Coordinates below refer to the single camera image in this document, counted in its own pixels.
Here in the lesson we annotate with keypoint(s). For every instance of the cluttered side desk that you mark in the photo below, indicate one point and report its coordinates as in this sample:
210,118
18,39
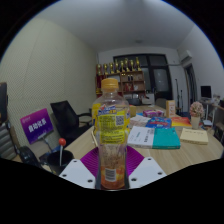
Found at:
215,108

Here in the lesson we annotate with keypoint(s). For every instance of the clear bottle with yellow label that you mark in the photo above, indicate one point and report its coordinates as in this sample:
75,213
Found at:
111,133

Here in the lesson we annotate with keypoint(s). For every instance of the white stirrer with red ball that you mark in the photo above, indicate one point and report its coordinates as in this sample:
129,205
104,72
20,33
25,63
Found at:
62,142

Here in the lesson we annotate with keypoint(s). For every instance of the white book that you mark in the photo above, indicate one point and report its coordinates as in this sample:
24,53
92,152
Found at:
141,136

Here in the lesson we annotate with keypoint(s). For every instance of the black computer monitor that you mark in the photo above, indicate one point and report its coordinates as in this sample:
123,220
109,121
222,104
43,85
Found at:
206,91

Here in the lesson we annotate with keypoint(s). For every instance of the orange book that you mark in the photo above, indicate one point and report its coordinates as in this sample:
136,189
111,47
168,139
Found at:
181,122

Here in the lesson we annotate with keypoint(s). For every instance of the pink box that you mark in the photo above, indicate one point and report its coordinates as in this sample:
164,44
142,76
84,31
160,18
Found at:
153,113

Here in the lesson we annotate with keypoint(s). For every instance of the pink flowers in white pot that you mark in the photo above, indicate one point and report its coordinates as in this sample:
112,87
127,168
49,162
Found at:
196,110

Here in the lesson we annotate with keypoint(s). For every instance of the teal book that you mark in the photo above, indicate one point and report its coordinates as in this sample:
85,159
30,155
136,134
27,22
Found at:
166,138

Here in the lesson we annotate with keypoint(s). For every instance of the black chair armrest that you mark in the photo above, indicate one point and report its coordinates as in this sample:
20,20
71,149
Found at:
28,156

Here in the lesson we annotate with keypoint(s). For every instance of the yellow gift box, red ribbon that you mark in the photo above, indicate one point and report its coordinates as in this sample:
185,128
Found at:
133,110

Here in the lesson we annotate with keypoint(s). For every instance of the beige cardboard piece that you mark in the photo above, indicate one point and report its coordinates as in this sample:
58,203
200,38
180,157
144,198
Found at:
94,138

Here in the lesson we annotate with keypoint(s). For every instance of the small orange standing box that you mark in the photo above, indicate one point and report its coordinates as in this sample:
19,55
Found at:
170,108

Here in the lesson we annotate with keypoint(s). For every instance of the wooden shelf unit with trophies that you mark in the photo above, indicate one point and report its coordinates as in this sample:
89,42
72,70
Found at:
133,81

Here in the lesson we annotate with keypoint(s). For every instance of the purple sign board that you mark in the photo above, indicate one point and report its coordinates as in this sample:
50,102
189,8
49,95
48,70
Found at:
36,126

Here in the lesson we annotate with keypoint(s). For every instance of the black office chair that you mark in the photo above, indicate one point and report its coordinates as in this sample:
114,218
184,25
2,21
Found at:
65,118

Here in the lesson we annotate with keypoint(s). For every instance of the white wall air conditioner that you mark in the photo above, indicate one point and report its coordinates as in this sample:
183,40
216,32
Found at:
186,56

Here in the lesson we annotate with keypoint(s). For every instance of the blue printed book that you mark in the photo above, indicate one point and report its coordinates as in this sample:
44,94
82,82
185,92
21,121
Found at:
158,122

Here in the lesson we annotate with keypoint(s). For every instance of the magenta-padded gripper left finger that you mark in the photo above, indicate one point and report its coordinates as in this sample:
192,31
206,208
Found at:
78,173

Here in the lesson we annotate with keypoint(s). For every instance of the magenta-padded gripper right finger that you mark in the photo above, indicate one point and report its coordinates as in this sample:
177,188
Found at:
146,171

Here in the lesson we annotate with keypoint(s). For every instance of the black framed glass door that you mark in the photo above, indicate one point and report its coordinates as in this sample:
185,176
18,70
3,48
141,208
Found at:
160,80

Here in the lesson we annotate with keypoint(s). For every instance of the pale yellow book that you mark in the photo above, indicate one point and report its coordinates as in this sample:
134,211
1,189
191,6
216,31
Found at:
194,136

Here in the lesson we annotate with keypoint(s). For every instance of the grey striped chair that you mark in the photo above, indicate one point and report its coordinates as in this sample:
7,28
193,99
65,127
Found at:
6,143

